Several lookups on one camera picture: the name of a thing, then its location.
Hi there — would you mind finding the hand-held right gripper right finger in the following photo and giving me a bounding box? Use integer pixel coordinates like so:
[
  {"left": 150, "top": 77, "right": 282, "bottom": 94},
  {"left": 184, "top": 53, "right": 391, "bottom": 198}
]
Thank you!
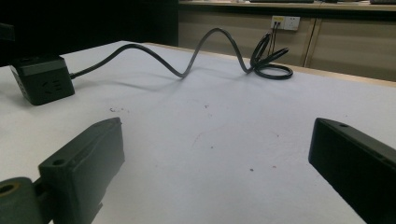
[{"left": 308, "top": 118, "right": 396, "bottom": 224}]

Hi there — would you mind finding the black power strip cable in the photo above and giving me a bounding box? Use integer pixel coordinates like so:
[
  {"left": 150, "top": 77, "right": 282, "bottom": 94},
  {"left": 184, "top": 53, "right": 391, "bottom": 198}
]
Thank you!
[{"left": 69, "top": 27, "right": 294, "bottom": 80}]

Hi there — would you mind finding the black cube power strip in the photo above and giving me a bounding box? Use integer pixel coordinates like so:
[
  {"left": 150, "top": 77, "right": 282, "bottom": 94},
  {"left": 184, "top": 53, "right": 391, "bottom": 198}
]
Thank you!
[{"left": 9, "top": 55, "right": 76, "bottom": 106}]

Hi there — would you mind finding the black plug cable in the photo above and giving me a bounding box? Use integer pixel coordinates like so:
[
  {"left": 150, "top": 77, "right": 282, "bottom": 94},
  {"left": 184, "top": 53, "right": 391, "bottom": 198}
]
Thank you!
[{"left": 268, "top": 21, "right": 280, "bottom": 55}]

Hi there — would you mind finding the wooden wall cabinet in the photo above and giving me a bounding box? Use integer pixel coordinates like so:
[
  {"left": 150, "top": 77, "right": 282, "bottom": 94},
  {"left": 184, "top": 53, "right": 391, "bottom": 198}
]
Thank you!
[{"left": 178, "top": 0, "right": 396, "bottom": 82}]

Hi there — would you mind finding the white wall socket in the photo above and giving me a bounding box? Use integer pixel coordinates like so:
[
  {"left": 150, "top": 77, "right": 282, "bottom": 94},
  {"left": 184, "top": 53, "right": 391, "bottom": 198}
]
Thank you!
[{"left": 270, "top": 15, "right": 302, "bottom": 32}]

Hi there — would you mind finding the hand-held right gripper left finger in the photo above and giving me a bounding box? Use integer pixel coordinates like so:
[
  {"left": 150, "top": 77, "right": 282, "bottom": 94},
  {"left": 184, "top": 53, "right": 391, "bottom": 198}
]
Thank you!
[{"left": 38, "top": 117, "right": 126, "bottom": 224}]

